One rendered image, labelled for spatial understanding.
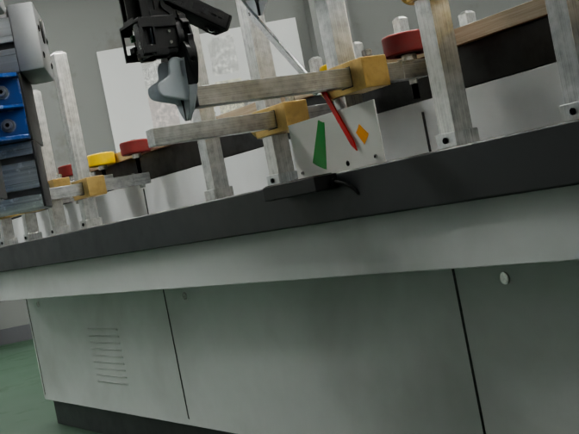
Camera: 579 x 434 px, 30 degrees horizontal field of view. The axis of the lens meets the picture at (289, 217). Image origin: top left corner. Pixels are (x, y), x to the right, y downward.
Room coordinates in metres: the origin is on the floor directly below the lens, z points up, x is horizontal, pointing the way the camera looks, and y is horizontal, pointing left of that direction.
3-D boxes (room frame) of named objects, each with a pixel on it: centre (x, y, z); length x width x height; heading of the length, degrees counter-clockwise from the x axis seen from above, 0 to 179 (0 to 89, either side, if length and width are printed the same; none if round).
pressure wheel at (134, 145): (2.89, 0.37, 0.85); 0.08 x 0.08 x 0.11
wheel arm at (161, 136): (1.93, 0.02, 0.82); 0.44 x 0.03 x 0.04; 121
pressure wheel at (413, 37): (1.80, -0.25, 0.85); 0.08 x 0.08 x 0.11
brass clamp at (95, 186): (2.83, 0.51, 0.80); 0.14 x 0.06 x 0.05; 31
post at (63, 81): (2.85, 0.52, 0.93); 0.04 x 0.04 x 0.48; 31
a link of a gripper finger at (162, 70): (1.58, 0.14, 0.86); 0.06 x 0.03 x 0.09; 121
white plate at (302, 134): (1.79, -0.10, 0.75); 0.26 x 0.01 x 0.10; 31
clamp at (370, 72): (1.76, -0.15, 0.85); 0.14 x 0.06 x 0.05; 31
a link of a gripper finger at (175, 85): (1.56, 0.13, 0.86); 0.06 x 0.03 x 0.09; 121
